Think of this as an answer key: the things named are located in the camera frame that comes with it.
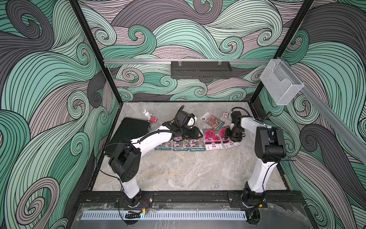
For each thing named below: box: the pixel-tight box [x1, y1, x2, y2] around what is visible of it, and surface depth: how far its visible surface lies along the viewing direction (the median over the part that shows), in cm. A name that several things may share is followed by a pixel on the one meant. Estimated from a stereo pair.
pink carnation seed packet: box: [202, 128, 224, 151], surface depth 100 cm
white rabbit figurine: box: [142, 108, 153, 121], surface depth 106 cm
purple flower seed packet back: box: [189, 137, 207, 152], surface depth 95 cm
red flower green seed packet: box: [199, 111, 225, 130], surface depth 109 cm
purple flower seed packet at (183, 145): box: [172, 135, 190, 152], surface depth 94 cm
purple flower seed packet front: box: [154, 138, 173, 151], surface depth 94 cm
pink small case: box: [149, 116, 158, 123], surface depth 109 cm
